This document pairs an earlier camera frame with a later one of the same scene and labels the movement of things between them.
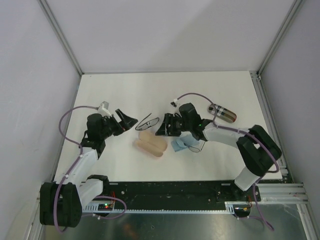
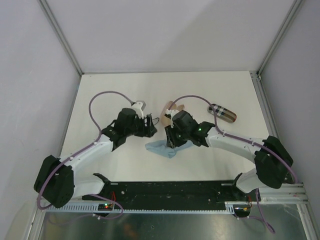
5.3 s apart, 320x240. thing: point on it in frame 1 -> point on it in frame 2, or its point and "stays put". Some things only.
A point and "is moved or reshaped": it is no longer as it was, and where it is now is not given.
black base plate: [177, 195] stays put
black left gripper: [125, 124] -> [149, 130]
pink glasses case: [151, 144] -> [166, 121]
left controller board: [105, 206] stays put
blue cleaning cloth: [181, 143] is moved or reshaped
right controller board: [241, 210] stays put
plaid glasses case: [222, 113] stays put
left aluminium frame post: [61, 35] stays put
